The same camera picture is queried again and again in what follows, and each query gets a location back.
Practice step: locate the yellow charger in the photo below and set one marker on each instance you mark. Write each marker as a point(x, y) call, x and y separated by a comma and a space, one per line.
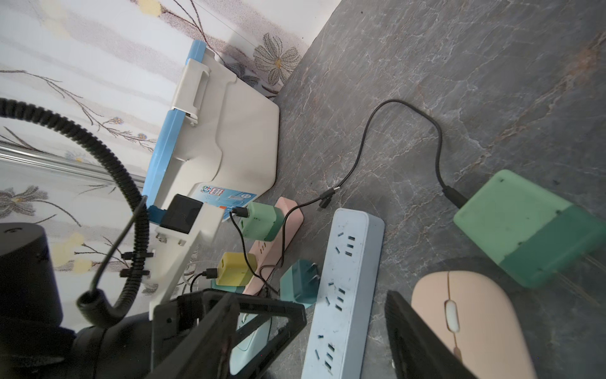
point(236, 269)

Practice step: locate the blue lid storage box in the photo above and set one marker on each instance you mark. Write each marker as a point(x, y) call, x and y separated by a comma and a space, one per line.
point(218, 143)

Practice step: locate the teal charger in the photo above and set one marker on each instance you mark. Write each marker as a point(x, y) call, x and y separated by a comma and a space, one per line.
point(300, 283)

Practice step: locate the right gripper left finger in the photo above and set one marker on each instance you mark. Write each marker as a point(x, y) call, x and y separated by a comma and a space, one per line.
point(205, 352)

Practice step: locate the blue mouse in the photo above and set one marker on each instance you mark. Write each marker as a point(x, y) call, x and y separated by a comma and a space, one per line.
point(251, 346)

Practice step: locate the pink power strip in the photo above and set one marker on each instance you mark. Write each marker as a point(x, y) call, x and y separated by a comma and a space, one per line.
point(269, 253)

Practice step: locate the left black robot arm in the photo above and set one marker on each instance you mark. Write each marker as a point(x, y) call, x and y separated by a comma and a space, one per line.
point(34, 344)

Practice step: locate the peach mouse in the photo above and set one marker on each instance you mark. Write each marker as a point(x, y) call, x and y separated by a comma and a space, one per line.
point(476, 321)

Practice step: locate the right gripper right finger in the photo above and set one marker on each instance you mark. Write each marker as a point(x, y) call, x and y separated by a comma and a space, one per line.
point(416, 350)

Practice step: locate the light blue power strip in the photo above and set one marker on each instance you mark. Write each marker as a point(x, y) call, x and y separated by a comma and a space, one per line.
point(342, 312)

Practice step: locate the green charger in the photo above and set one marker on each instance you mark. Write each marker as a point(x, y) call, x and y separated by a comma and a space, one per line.
point(262, 223)
point(529, 232)

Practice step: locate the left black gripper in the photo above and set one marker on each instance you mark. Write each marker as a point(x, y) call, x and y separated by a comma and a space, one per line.
point(138, 344)

